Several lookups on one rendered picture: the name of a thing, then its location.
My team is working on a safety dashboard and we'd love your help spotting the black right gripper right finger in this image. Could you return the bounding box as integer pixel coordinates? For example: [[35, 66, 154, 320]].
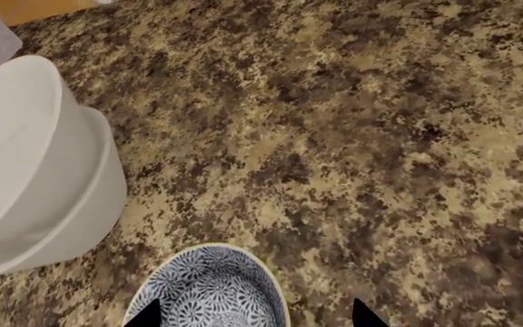
[[351, 297, 388, 327]]

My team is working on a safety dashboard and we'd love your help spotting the large white bowl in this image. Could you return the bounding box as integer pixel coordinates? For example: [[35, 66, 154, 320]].
[[0, 54, 128, 281]]

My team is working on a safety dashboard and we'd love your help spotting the blue floral patterned bowl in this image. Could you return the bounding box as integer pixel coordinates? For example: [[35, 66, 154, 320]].
[[121, 242, 289, 327]]

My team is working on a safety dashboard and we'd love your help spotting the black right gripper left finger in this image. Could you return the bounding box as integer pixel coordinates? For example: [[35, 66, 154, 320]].
[[126, 298, 162, 327]]

